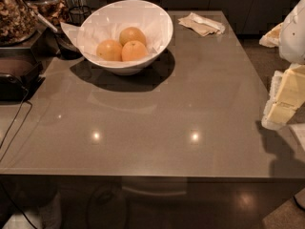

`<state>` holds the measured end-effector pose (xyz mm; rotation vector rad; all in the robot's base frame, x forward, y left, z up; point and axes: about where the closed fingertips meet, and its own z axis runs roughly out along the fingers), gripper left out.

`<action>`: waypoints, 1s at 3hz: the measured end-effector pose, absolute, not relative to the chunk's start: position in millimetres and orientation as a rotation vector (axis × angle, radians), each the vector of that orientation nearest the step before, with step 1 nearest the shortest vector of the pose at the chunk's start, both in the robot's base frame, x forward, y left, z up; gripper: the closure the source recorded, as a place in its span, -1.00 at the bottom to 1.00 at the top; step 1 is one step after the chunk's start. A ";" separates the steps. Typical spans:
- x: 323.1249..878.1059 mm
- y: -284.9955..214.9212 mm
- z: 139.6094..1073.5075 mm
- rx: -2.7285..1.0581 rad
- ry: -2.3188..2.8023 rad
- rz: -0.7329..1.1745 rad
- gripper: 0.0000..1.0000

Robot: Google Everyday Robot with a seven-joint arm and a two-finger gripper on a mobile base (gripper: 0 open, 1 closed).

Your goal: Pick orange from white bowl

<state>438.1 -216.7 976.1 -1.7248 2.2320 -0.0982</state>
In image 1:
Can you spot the black wire basket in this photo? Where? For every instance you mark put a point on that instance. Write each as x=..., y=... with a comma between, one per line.
x=79, y=14

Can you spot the white paper bowl liner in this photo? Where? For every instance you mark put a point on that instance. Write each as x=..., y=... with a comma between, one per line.
x=157, y=28

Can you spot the dark small bowl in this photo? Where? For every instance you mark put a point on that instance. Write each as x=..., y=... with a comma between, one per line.
x=66, y=47

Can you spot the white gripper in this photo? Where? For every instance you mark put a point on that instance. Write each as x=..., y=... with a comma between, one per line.
x=294, y=35

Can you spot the small glass snack jar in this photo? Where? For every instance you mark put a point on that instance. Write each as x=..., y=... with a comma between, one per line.
x=55, y=11

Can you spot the white ceramic bowl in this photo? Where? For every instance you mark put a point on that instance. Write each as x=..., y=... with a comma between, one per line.
x=129, y=7

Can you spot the crumpled paper napkin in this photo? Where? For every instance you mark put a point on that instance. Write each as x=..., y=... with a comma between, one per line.
x=202, y=25

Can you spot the white spoon handle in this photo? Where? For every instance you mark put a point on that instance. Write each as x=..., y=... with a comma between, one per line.
x=44, y=21

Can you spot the large glass snack jar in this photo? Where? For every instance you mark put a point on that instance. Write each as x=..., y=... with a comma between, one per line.
x=17, y=22

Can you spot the orange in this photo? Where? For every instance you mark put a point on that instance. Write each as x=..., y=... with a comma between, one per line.
x=132, y=34
x=109, y=50
x=133, y=50

